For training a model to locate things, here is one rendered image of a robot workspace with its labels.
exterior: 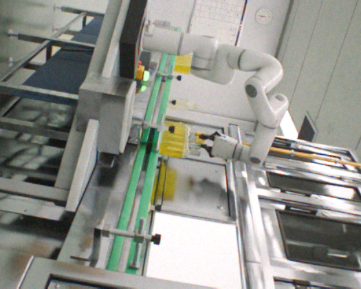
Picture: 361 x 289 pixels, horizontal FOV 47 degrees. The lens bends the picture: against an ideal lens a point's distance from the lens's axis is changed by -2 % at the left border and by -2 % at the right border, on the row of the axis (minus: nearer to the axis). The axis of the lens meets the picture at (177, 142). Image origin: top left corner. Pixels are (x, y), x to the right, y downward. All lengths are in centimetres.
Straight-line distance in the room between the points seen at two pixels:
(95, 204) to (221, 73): 71
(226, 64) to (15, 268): 110
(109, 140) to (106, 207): 26
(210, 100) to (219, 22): 146
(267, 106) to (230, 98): 648
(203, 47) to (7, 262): 115
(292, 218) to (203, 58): 78
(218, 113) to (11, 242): 691
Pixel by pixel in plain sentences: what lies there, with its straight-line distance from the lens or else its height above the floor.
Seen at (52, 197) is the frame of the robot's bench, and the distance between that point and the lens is 140.
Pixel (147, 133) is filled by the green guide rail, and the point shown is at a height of 90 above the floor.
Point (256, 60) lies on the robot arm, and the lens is 163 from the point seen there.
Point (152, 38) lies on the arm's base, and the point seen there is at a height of 86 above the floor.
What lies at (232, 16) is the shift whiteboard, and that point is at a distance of 761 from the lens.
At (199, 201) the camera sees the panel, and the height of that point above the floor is 116.
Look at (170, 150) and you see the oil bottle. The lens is 181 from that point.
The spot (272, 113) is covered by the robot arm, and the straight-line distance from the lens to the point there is 160.
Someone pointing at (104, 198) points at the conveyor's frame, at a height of 82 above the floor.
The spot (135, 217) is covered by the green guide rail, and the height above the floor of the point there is 93.
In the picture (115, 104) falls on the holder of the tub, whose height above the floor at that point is 80.
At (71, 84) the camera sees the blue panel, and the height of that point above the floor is 52.
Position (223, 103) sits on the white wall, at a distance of 809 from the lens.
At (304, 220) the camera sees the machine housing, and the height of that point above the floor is 164.
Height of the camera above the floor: 97
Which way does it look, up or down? 2 degrees up
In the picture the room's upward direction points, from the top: 100 degrees clockwise
